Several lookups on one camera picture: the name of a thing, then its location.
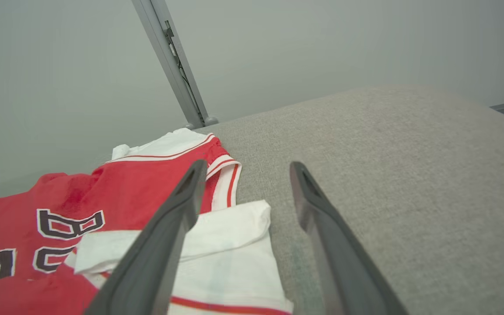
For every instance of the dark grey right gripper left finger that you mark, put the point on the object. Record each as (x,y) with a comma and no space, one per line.
(155,253)

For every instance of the grey aluminium wall post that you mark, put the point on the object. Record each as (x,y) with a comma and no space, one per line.
(164,52)

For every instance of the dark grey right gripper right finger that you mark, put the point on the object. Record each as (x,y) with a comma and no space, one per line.
(348,271)

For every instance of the red white lettered jersey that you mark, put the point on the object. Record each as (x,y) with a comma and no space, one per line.
(125,188)

